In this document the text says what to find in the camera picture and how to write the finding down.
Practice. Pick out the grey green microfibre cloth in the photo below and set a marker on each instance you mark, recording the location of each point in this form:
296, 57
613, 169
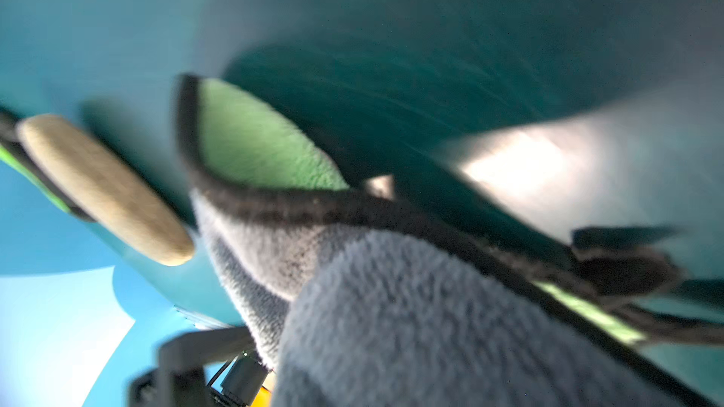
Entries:
357, 300

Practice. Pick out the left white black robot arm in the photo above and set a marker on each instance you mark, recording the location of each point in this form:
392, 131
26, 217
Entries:
208, 368

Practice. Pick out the beige cork eyeglass case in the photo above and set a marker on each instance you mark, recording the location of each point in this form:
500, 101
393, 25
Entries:
106, 188

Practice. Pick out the green black work glove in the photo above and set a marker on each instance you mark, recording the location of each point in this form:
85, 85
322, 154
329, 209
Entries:
15, 156

